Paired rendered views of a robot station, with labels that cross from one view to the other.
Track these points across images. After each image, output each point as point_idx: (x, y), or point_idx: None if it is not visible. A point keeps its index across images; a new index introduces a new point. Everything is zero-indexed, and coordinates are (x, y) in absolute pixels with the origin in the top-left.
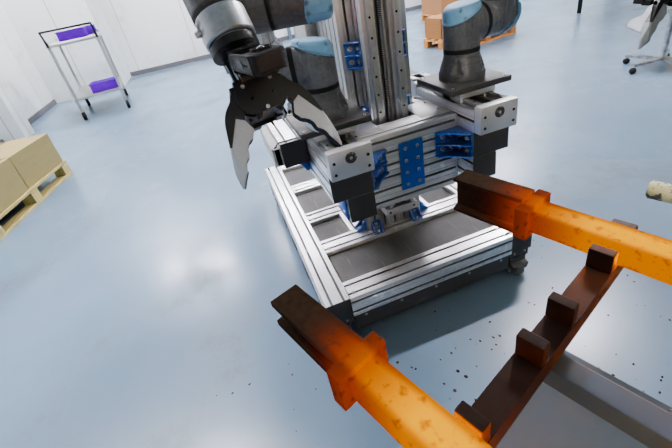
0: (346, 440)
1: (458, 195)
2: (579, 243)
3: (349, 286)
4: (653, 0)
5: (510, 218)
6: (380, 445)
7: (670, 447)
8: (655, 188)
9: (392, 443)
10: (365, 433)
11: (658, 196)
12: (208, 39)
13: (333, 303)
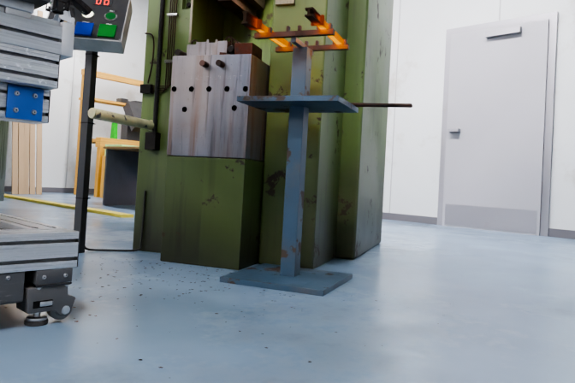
0: (192, 311)
1: (246, 18)
2: (264, 29)
3: (38, 227)
4: (62, 8)
5: (254, 25)
6: (189, 303)
7: (303, 44)
8: (97, 109)
9: (185, 300)
10: (180, 307)
11: (100, 114)
12: None
13: (71, 230)
